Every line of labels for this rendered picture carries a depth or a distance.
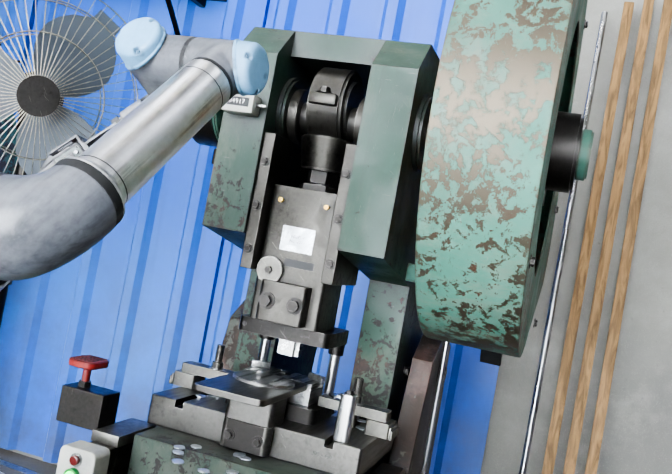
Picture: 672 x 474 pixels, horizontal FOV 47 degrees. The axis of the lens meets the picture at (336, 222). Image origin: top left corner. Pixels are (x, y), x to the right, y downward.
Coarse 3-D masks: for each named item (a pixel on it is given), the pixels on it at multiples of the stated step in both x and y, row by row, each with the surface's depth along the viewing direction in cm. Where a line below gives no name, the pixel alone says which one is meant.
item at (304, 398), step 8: (248, 368) 163; (256, 368) 165; (264, 368) 167; (272, 368) 169; (288, 376) 163; (296, 376) 165; (304, 376) 166; (312, 384) 159; (320, 384) 164; (304, 392) 159; (312, 392) 160; (320, 392) 165; (288, 400) 160; (296, 400) 159; (304, 400) 159; (312, 400) 161
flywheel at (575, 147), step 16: (560, 112) 150; (560, 128) 146; (576, 128) 146; (560, 144) 145; (576, 144) 145; (560, 160) 146; (576, 160) 145; (560, 176) 147; (576, 176) 150; (544, 192) 176
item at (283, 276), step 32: (288, 192) 160; (320, 192) 158; (288, 224) 159; (320, 224) 157; (288, 256) 158; (320, 256) 156; (256, 288) 160; (288, 288) 155; (320, 288) 156; (288, 320) 154; (320, 320) 157
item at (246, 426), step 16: (208, 384) 140; (224, 384) 143; (240, 384) 145; (256, 384) 147; (272, 384) 148; (288, 384) 151; (304, 384) 157; (240, 400) 136; (256, 400) 135; (272, 400) 139; (240, 416) 148; (256, 416) 148; (272, 416) 147; (224, 432) 149; (240, 432) 148; (256, 432) 147; (272, 432) 148; (240, 448) 148; (256, 448) 147
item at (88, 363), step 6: (72, 360) 150; (78, 360) 150; (84, 360) 150; (90, 360) 151; (96, 360) 153; (102, 360) 154; (78, 366) 150; (84, 366) 149; (90, 366) 149; (96, 366) 150; (102, 366) 152; (84, 372) 152; (90, 372) 153; (84, 378) 152
